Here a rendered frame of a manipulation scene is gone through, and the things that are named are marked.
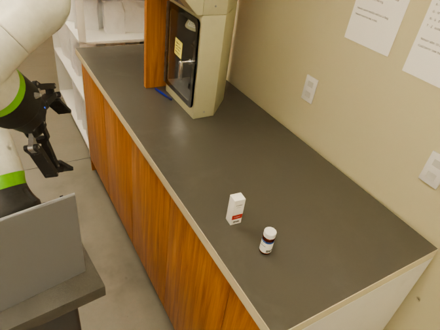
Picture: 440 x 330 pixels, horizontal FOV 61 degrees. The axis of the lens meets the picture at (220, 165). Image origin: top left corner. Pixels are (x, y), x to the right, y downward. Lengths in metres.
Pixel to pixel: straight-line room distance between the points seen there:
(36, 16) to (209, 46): 1.15
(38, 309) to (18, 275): 0.11
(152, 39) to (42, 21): 1.39
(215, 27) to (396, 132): 0.82
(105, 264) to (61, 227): 1.39
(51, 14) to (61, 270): 0.67
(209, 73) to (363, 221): 0.89
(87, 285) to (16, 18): 0.71
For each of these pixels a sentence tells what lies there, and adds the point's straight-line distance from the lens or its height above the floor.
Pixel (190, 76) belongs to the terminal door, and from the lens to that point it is 1.70.
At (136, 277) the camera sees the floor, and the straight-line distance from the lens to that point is 2.26.
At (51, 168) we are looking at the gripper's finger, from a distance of 0.79.
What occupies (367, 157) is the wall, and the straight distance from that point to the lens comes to 1.57.
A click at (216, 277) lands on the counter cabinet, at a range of 1.28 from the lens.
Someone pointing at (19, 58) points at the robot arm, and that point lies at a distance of 0.59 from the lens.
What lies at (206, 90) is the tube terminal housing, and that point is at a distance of 1.73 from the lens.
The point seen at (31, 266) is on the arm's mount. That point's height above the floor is 1.05.
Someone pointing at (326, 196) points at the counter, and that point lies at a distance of 1.47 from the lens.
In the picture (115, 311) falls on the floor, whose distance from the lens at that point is 2.14.
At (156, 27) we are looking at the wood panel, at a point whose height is 1.25.
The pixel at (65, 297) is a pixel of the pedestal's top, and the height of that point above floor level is 0.94.
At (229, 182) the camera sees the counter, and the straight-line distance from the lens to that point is 1.40.
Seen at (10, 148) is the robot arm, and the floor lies 1.27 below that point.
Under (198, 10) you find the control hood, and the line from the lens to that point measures 1.58.
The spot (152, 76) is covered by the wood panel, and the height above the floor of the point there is 1.00.
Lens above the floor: 1.80
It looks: 36 degrees down
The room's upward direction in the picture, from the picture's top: 9 degrees clockwise
